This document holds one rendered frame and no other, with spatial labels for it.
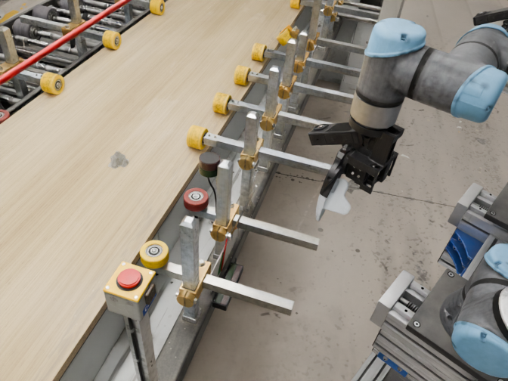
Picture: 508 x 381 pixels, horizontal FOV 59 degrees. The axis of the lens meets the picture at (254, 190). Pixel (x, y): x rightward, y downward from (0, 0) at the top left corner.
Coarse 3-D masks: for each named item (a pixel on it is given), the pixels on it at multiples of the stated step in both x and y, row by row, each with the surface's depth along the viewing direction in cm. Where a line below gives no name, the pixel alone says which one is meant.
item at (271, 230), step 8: (208, 208) 146; (200, 216) 147; (208, 216) 146; (240, 224) 143; (248, 224) 143; (256, 224) 143; (264, 224) 143; (256, 232) 144; (264, 232) 142; (272, 232) 141; (280, 232) 141; (288, 232) 141; (296, 232) 142; (288, 240) 141; (296, 240) 140; (304, 240) 139; (312, 240) 140; (312, 248) 140
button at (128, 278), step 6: (126, 270) 81; (132, 270) 81; (120, 276) 80; (126, 276) 80; (132, 276) 81; (138, 276) 81; (120, 282) 80; (126, 282) 79; (132, 282) 80; (138, 282) 80
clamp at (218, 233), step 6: (234, 204) 147; (234, 210) 145; (234, 216) 145; (228, 222) 141; (210, 228) 141; (216, 228) 139; (222, 228) 139; (228, 228) 141; (210, 234) 141; (216, 234) 139; (222, 234) 138; (216, 240) 141; (222, 240) 140
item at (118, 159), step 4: (116, 152) 155; (112, 156) 153; (116, 156) 155; (120, 156) 153; (124, 156) 155; (112, 160) 152; (116, 160) 152; (120, 160) 153; (124, 160) 152; (128, 160) 154; (112, 164) 151; (116, 164) 151; (120, 164) 152; (124, 164) 152; (116, 168) 151
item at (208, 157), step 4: (208, 152) 127; (212, 152) 128; (200, 156) 126; (204, 156) 126; (208, 156) 126; (212, 156) 126; (216, 156) 126; (204, 160) 125; (208, 160) 125; (212, 160) 125; (216, 160) 125; (216, 176) 128; (208, 180) 131; (216, 180) 128; (216, 184) 129; (212, 188) 133
